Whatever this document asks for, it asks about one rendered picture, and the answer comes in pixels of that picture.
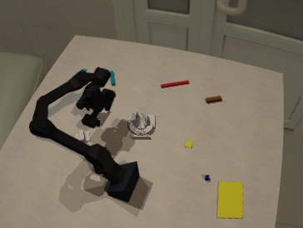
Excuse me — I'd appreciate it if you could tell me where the brown rectangular bar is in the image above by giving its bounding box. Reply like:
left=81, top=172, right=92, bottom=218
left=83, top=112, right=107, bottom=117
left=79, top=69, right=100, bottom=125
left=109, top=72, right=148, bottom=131
left=206, top=96, right=221, bottom=103

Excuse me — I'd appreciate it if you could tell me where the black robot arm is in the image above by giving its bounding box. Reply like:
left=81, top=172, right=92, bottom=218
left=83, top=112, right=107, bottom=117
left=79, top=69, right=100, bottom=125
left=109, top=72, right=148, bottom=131
left=29, top=67, right=127, bottom=185

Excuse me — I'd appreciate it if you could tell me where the red rod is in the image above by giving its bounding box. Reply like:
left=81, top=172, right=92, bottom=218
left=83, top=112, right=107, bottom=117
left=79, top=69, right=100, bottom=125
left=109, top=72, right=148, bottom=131
left=161, top=81, right=189, bottom=88

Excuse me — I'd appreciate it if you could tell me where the small yellow block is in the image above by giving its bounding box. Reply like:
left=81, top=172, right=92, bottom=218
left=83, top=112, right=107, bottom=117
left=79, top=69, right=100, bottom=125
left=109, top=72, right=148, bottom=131
left=185, top=141, right=192, bottom=148

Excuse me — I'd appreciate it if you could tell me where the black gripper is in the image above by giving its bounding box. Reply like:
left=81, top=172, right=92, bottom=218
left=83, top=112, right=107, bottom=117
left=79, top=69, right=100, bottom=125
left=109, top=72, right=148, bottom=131
left=82, top=89, right=116, bottom=129

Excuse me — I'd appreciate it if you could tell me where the yellow flat rectangular plate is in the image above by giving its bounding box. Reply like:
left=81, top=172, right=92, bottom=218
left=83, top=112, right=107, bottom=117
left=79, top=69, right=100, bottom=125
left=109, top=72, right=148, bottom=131
left=217, top=181, right=243, bottom=219

